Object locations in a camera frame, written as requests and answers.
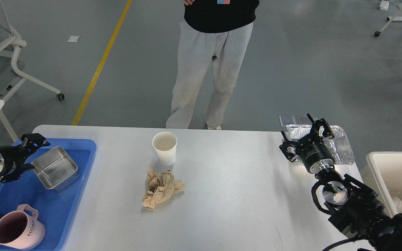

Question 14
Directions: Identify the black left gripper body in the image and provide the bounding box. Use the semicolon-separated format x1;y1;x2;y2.
0;145;23;179

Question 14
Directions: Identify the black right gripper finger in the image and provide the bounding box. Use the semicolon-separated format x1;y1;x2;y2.
279;131;303;162
306;113;335;143

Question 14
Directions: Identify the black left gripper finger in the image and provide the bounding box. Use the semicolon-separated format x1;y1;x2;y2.
0;163;35;184
19;133;51;154

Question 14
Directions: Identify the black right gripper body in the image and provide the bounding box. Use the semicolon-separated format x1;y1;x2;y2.
295;141;335;174

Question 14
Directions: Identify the stainless steel rectangular container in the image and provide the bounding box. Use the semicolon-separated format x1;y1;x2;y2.
31;147;80;193

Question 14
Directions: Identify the pink ceramic mug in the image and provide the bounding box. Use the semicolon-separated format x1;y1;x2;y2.
0;204;46;250

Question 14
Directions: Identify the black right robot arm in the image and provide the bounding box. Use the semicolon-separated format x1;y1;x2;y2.
279;114;402;251

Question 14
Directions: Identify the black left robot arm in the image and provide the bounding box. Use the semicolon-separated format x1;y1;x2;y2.
0;133;51;184

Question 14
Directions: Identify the clear plastic lid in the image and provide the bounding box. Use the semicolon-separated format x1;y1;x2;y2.
279;115;312;127

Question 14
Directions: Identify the aluminium foil tray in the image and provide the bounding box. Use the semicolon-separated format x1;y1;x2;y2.
286;124;355;165

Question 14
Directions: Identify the white plastic bin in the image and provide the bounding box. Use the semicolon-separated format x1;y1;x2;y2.
360;152;402;217

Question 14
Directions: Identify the white paper cup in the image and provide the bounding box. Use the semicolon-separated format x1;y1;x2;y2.
152;131;178;166

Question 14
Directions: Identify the crumpled brown paper napkin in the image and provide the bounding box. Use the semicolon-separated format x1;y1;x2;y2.
142;167;186;210

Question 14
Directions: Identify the person in grey trousers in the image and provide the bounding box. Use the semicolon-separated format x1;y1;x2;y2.
166;0;260;130

